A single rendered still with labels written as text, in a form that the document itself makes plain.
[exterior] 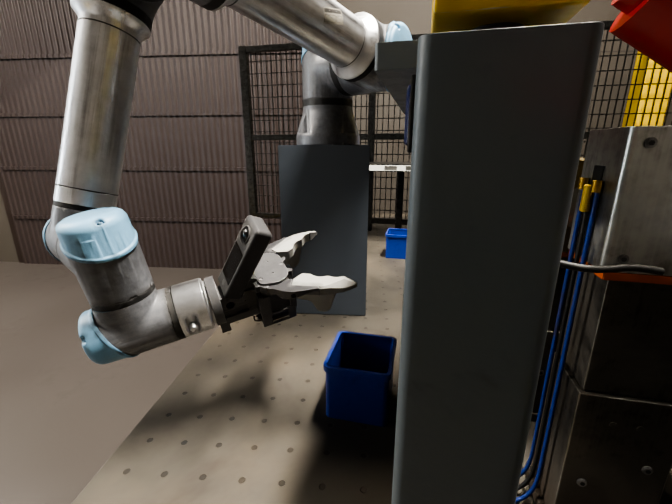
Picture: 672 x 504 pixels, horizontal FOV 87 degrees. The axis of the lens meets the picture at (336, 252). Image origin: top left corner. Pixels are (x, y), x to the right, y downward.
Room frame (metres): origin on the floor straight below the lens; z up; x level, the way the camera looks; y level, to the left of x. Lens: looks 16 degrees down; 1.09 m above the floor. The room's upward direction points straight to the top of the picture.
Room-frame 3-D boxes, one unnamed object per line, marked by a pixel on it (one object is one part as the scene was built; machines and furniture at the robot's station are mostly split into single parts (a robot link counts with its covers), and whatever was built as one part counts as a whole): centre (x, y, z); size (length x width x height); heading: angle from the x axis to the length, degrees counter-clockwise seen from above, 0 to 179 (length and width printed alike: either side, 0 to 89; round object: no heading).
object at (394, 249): (1.31, -0.24, 0.74); 0.11 x 0.10 x 0.09; 166
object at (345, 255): (0.90, 0.02, 0.90); 0.20 x 0.20 x 0.40; 85
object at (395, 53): (0.45, -0.14, 1.16); 0.37 x 0.14 x 0.02; 166
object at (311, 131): (0.90, 0.02, 1.15); 0.15 x 0.15 x 0.10
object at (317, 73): (0.89, 0.01, 1.27); 0.13 x 0.12 x 0.14; 47
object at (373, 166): (1.51, -0.54, 1.01); 0.90 x 0.22 x 0.03; 76
